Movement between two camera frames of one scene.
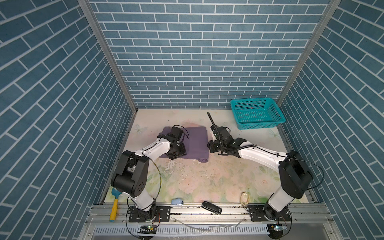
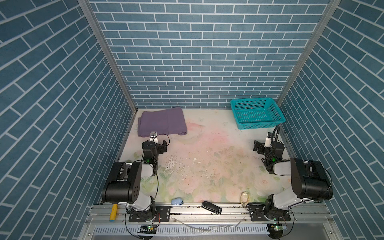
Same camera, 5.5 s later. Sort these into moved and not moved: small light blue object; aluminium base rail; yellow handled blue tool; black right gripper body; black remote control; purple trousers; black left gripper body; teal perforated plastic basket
Moved: black right gripper body; black left gripper body; purple trousers
Not moved: small light blue object; aluminium base rail; black remote control; yellow handled blue tool; teal perforated plastic basket
